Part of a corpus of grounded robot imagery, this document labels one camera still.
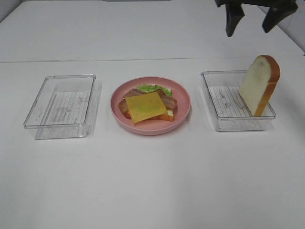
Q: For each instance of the clear plastic left tray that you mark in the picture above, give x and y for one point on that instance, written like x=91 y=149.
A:
x=65 y=107

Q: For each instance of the bread slice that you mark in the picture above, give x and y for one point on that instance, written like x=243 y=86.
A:
x=167 y=116
x=259 y=84

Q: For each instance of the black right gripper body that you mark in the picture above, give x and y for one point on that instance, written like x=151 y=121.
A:
x=274 y=4

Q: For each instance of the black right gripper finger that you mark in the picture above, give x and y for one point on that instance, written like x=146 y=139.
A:
x=234 y=13
x=275 y=15

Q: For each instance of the yellow cheese slice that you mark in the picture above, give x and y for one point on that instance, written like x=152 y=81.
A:
x=145 y=106

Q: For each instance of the bacon strip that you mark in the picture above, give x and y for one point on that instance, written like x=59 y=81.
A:
x=124 y=108
x=168 y=101

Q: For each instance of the clear plastic right tray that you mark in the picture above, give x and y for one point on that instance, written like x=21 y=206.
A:
x=227 y=110

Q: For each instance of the pink round plate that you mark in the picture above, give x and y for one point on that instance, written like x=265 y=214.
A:
x=152 y=127

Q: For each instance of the green lettuce leaf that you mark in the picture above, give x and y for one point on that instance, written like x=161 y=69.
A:
x=154 y=87

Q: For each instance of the clear plastic tray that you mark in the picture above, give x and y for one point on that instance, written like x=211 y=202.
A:
x=227 y=110
x=65 y=107

